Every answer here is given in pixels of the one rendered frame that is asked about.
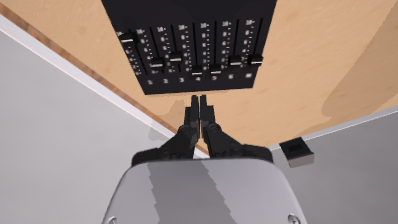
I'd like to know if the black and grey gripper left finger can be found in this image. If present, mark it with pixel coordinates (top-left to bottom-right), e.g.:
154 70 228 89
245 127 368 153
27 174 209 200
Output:
131 95 200 167

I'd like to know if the black lighting desk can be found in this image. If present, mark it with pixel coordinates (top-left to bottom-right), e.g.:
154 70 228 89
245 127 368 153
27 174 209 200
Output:
101 0 277 95

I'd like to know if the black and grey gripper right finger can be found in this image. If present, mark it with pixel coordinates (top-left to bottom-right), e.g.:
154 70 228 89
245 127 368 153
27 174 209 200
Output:
200 94 274 163

